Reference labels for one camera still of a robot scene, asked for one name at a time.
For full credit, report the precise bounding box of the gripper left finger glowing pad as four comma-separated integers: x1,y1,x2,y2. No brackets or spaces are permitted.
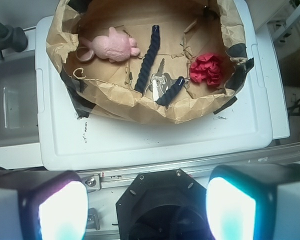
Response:
18,170,88,240

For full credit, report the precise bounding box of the dark blue twisted rope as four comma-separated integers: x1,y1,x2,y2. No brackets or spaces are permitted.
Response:
133,24,186,106

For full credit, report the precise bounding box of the pink plush pig toy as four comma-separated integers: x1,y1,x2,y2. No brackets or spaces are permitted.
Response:
75,26,141,63

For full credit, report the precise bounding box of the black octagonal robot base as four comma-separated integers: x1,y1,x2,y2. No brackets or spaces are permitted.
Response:
115,169,214,240

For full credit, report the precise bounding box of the white plastic container lid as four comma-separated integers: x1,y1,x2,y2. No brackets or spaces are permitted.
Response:
35,0,290,171

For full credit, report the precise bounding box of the brown paper bag bin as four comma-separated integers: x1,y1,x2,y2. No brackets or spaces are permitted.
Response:
46,0,254,125

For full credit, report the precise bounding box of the pink ring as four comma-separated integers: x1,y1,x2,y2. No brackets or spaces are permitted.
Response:
75,46,95,62

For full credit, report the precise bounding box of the metal corner bracket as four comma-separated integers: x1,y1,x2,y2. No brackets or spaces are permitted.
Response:
81,174,102,193

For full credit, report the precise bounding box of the clear plastic bin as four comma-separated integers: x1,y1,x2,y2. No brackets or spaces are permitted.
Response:
0,48,42,151

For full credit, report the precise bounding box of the red crumpled cloth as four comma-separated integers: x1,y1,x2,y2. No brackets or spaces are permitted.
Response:
189,53,224,87

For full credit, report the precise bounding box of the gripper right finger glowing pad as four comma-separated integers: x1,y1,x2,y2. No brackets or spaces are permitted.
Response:
205,163,300,240

